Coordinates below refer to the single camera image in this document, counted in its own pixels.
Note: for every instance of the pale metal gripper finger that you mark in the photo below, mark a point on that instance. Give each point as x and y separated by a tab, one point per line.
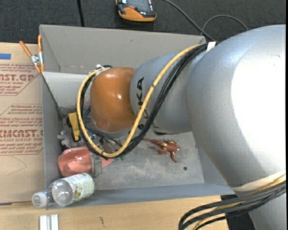
97	165

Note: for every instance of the red-brown toy figure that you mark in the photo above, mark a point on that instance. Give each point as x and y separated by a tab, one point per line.
166	147

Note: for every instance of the clear plastic bottle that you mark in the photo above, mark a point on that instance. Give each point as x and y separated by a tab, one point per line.
69	189

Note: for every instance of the brown cardboard board red print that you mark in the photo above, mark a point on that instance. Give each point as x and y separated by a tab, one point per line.
16	118

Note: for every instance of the grey metal bin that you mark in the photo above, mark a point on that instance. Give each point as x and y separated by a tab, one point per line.
148	171

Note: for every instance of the white and grey toy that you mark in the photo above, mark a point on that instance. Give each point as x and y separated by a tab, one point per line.
63	138

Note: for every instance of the yellow and black tool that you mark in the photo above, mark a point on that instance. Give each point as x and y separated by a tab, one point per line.
73	126

